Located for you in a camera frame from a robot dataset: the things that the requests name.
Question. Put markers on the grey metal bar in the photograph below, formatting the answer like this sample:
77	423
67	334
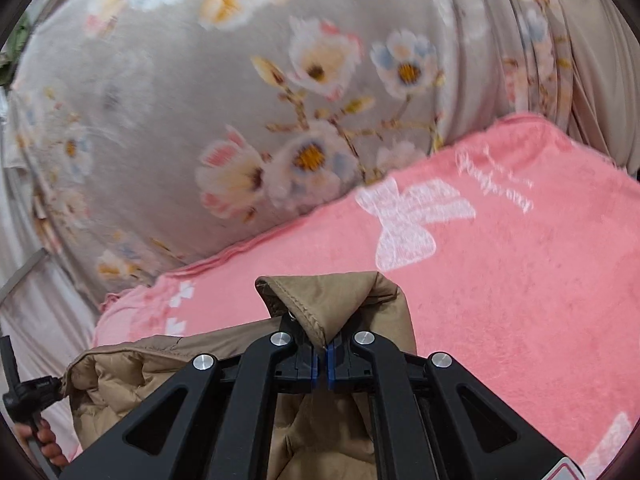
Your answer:
22	275

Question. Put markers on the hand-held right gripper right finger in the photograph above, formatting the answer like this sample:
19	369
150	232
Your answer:
331	366

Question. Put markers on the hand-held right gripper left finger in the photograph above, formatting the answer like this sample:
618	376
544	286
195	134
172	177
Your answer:
313	366

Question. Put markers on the pink bow print blanket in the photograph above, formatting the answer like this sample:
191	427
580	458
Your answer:
500	260

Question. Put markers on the tan quilted jacket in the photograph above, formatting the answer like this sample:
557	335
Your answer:
330	310

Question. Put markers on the white satin curtain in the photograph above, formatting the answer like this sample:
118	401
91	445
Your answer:
35	260

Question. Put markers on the grey floral quilt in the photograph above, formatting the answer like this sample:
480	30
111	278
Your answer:
275	85

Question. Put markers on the person's left hand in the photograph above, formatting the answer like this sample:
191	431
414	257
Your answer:
47	442

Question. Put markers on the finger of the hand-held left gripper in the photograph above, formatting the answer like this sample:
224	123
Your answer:
35	391

